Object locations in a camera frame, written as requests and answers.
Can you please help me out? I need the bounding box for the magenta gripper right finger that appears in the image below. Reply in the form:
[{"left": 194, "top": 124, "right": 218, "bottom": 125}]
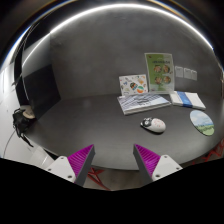
[{"left": 132, "top": 143, "right": 184, "bottom": 186}]

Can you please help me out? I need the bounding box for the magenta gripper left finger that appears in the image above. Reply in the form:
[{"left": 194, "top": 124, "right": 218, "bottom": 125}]
[{"left": 45, "top": 143, "right": 96, "bottom": 187}]

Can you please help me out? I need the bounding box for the white patterned computer mouse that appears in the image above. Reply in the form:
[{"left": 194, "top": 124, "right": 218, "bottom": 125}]
[{"left": 141, "top": 117, "right": 166, "bottom": 134}]

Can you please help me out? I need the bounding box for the round landscape mouse pad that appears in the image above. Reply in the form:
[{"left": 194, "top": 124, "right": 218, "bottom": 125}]
[{"left": 190, "top": 110, "right": 215, "bottom": 136}]

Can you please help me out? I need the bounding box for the grey striped book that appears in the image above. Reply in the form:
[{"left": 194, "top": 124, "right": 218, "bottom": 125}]
[{"left": 118, "top": 93, "right": 171, "bottom": 115}]

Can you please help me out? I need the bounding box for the beige hat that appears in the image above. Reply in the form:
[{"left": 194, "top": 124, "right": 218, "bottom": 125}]
[{"left": 20, "top": 105, "right": 35, "bottom": 119}]

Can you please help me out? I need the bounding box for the black bag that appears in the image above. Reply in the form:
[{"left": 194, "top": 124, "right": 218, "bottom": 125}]
[{"left": 12, "top": 109, "right": 34, "bottom": 146}]

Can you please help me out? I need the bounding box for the white and blue booklet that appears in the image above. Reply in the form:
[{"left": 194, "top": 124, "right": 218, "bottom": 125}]
[{"left": 170, "top": 91, "right": 206, "bottom": 110}]

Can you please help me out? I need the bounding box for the colourful sticker card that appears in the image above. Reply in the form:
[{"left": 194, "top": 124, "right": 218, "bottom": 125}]
[{"left": 119, "top": 74, "right": 148, "bottom": 95}]

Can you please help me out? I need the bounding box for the green upright poster sign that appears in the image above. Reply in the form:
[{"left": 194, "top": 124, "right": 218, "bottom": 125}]
[{"left": 145, "top": 53, "right": 175, "bottom": 94}]

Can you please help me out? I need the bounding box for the red table leg frame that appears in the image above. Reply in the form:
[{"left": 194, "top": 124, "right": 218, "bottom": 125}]
[{"left": 87, "top": 167, "right": 109, "bottom": 191}]

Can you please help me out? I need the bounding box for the white wall paper left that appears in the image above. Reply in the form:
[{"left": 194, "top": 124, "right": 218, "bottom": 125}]
[{"left": 175, "top": 66, "right": 184, "bottom": 78}]

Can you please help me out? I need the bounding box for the white wall paper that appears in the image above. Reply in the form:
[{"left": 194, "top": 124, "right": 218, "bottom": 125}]
[
  {"left": 184, "top": 68, "right": 192, "bottom": 79},
  {"left": 175, "top": 66, "right": 184, "bottom": 78},
  {"left": 191, "top": 70, "right": 197, "bottom": 81}
]

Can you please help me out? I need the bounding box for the white wall paper middle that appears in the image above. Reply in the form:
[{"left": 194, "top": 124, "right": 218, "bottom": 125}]
[{"left": 184, "top": 68, "right": 192, "bottom": 79}]

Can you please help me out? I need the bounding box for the white wall paper right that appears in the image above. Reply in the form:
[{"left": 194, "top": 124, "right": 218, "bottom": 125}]
[{"left": 191, "top": 70, "right": 197, "bottom": 81}]

